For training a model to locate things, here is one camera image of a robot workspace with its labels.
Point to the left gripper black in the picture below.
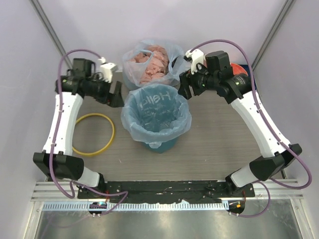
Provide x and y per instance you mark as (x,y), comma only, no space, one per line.
(117,101)

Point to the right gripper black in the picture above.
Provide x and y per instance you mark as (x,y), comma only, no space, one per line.
(187,79)

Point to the light blue plastic bag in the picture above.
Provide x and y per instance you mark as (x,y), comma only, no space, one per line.
(155,114)

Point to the teal trash bin yellow rim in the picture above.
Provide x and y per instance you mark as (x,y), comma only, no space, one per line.
(165,146)

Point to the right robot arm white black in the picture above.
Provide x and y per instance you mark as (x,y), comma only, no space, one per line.
(213,71)

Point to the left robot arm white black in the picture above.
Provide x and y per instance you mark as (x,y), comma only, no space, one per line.
(56,160)

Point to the plastic bag with pink trash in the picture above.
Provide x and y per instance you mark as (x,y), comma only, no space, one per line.
(153,61)

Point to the red blue floral plate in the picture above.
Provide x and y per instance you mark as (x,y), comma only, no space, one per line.
(237,69)

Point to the dark blue tray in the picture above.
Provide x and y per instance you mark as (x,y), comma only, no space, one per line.
(247,69)

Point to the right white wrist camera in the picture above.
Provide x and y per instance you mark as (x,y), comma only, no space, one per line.
(194,57)

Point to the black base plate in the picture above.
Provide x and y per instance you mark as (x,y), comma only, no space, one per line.
(169,192)

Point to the aluminium frame rail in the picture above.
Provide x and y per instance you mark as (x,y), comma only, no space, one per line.
(48,192)

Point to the white slotted cable duct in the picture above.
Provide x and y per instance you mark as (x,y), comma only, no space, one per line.
(91,206)

